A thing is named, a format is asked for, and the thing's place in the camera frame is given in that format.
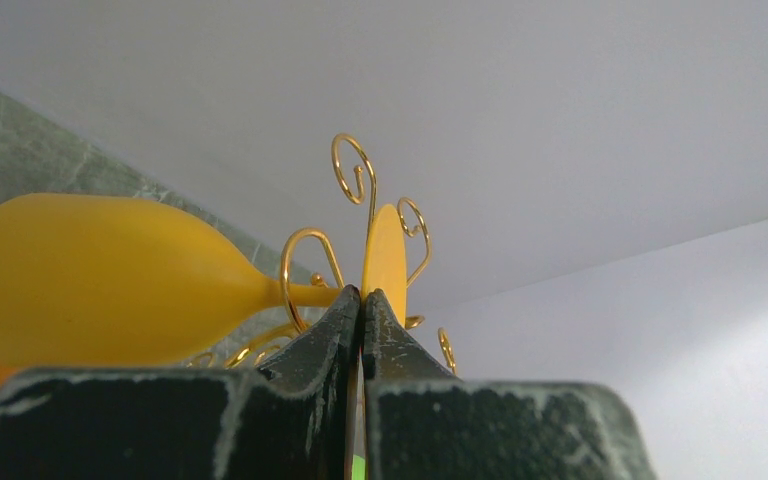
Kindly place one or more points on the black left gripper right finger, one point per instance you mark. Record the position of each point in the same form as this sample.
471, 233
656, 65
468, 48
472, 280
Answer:
423, 422

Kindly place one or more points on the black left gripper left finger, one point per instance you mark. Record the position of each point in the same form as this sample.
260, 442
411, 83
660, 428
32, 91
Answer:
288, 418

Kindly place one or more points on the orange plastic wine glass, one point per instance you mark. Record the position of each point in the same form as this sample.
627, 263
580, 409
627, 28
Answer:
88, 280

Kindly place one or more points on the green plastic wine glass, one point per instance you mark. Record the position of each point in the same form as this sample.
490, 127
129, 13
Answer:
358, 468

